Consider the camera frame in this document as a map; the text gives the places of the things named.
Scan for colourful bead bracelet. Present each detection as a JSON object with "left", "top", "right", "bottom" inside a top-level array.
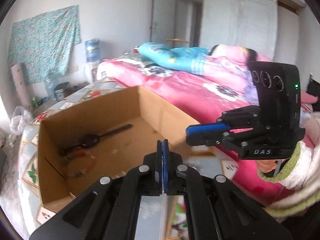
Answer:
[{"left": 62, "top": 149, "right": 97, "bottom": 179}]

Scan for right hand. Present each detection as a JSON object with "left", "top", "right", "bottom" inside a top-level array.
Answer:
[{"left": 256, "top": 160, "right": 279, "bottom": 173}]

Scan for pink floral bed quilt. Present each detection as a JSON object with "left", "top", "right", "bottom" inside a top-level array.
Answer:
[{"left": 96, "top": 44, "right": 316, "bottom": 205}]

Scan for brown cardboard box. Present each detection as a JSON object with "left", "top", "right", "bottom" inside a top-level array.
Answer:
[{"left": 37, "top": 87, "right": 196, "bottom": 211}]

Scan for light blue blanket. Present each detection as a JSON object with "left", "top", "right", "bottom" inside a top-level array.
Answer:
[{"left": 137, "top": 42, "right": 209, "bottom": 75}]

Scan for black watch in box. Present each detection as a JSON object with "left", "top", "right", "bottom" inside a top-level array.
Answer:
[{"left": 59, "top": 124, "right": 133, "bottom": 157}]

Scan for white door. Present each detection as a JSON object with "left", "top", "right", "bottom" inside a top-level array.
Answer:
[{"left": 150, "top": 0, "right": 176, "bottom": 44}]

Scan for white wardrobe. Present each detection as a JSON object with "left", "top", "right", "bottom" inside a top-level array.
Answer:
[{"left": 200, "top": 0, "right": 278, "bottom": 59}]

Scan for white water dispenser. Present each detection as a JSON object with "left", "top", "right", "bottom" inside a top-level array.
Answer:
[{"left": 84, "top": 61, "right": 101, "bottom": 83}]

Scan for silver rice cooker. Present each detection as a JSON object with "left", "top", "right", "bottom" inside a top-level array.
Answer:
[{"left": 54, "top": 82, "right": 71, "bottom": 101}]

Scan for white plastic bag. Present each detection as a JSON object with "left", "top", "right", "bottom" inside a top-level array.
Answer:
[{"left": 10, "top": 106, "right": 33, "bottom": 136}]

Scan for blue water jug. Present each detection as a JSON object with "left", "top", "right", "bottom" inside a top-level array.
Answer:
[{"left": 85, "top": 38, "right": 101, "bottom": 62}]

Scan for pink rolled mat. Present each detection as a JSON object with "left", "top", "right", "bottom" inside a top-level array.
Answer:
[{"left": 11, "top": 63, "right": 33, "bottom": 111}]

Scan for teal floral wall cloth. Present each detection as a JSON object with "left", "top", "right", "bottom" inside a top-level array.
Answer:
[{"left": 8, "top": 5, "right": 81, "bottom": 85}]

